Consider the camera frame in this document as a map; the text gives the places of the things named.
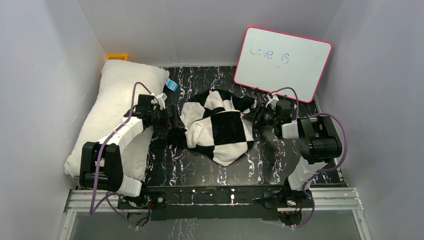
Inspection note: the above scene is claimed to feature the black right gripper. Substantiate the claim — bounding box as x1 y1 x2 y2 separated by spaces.
242 101 279 127

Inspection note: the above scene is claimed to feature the black white checkered pillowcase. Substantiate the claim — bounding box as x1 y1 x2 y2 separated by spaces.
166 89 257 167

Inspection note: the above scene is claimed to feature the white pillow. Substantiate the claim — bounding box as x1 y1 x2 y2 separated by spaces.
64 59 170 181

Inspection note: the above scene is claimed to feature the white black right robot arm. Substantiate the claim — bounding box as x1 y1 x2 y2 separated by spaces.
243 99 343 209

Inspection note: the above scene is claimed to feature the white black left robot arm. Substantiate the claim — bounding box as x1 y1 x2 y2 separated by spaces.
79 93 183 208

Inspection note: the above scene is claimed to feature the blue white pillow tag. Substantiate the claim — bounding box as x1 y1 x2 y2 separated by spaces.
165 78 179 92

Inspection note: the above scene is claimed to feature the pink framed whiteboard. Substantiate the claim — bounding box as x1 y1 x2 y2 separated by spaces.
233 26 333 103

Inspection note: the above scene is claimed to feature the yellow plastic bin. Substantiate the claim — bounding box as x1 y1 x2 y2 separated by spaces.
106 54 129 61

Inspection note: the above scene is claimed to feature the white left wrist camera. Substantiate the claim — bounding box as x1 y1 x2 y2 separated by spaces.
153 92 168 110

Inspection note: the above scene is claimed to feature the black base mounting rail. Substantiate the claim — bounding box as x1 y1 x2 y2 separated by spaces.
118 185 312 221

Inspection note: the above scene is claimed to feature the aluminium frame rail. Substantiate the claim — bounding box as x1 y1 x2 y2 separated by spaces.
58 185 372 240

